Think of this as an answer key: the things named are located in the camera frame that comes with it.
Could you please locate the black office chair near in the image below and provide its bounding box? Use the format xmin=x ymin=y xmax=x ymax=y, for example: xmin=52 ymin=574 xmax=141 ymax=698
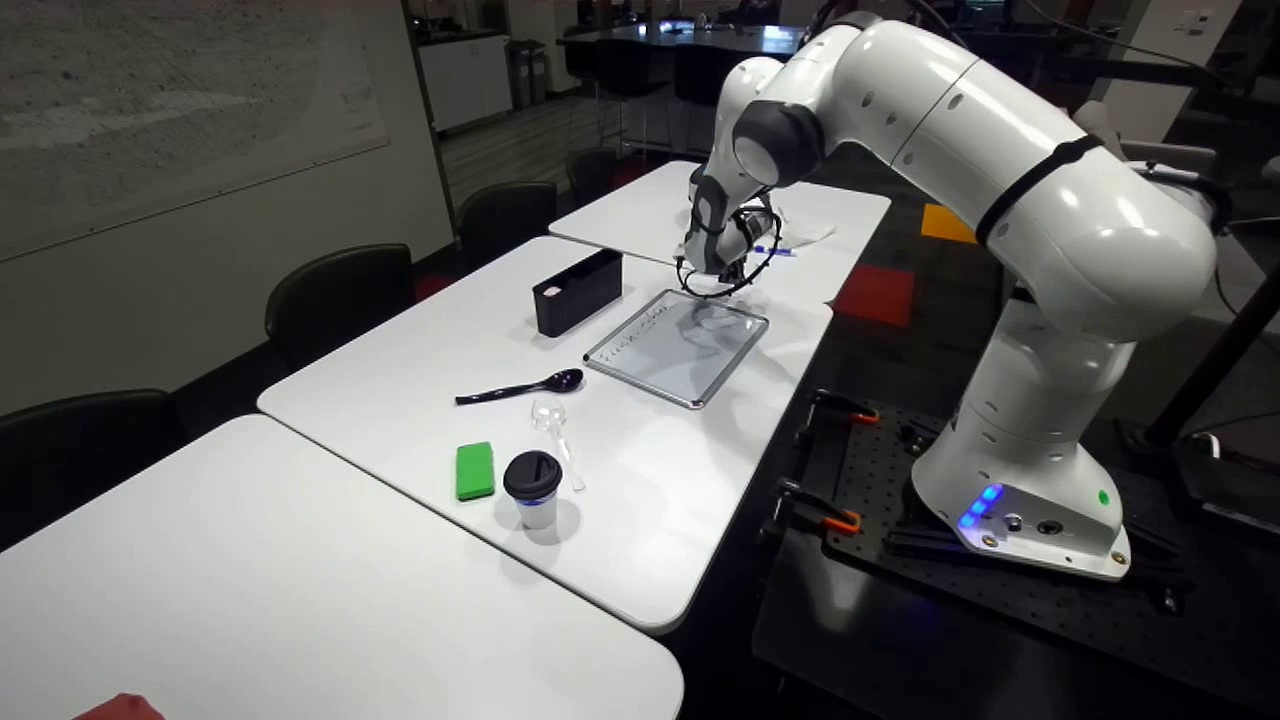
xmin=0 ymin=387 xmax=189 ymax=550

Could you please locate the green rectangular block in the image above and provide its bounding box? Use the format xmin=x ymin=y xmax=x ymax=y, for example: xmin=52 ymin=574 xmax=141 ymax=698
xmin=454 ymin=441 xmax=497 ymax=502

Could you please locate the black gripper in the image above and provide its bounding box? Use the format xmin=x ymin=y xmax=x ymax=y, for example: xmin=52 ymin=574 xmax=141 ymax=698
xmin=677 ymin=175 xmax=747 ymax=285

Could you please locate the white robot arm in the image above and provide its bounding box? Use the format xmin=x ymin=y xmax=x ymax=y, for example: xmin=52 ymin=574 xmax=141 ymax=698
xmin=680 ymin=12 xmax=1217 ymax=580

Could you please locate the black office chair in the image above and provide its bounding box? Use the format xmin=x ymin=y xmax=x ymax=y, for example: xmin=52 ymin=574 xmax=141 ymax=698
xmin=0 ymin=387 xmax=189 ymax=550
xmin=265 ymin=243 xmax=410 ymax=362
xmin=454 ymin=185 xmax=555 ymax=259

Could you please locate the small whiteboard with metal frame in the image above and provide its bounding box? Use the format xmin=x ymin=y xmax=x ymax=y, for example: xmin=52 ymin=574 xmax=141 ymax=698
xmin=585 ymin=288 xmax=768 ymax=409

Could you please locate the clear plastic spoon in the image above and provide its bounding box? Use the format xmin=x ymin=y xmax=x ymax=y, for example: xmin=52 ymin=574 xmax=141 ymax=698
xmin=533 ymin=401 xmax=586 ymax=493

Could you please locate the black plastic spoon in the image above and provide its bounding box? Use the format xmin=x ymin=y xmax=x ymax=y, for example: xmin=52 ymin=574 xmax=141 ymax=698
xmin=454 ymin=368 xmax=585 ymax=403

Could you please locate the orange black clamp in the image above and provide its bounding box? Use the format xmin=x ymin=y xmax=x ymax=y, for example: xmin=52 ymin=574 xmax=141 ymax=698
xmin=778 ymin=479 xmax=865 ymax=538

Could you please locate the black office chair middle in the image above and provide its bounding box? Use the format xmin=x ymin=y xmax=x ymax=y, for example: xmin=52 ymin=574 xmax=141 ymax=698
xmin=265 ymin=243 xmax=410 ymax=362

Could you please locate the black rectangular rack bin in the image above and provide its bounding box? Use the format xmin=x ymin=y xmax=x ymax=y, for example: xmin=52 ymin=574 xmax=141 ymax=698
xmin=533 ymin=249 xmax=624 ymax=335

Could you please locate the black cable loop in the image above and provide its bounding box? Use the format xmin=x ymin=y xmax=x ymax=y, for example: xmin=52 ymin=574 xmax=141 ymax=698
xmin=671 ymin=198 xmax=784 ymax=304

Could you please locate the red-orange cloth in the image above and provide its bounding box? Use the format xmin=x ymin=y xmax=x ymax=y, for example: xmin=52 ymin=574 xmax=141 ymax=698
xmin=77 ymin=694 xmax=162 ymax=720

